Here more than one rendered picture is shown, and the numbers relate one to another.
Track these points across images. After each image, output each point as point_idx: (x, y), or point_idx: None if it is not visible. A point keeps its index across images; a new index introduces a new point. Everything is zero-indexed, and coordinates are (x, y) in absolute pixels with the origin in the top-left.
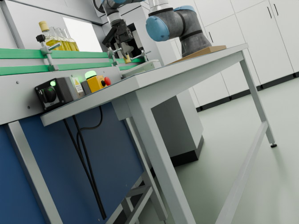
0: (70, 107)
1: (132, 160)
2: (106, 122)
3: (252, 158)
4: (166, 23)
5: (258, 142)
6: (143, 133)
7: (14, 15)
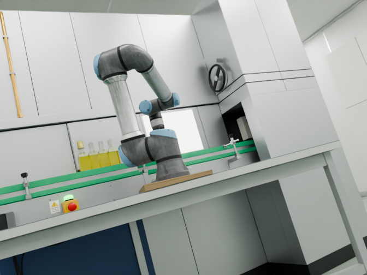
0: None
1: (123, 272)
2: (92, 235)
3: None
4: (125, 154)
5: None
6: None
7: (74, 133)
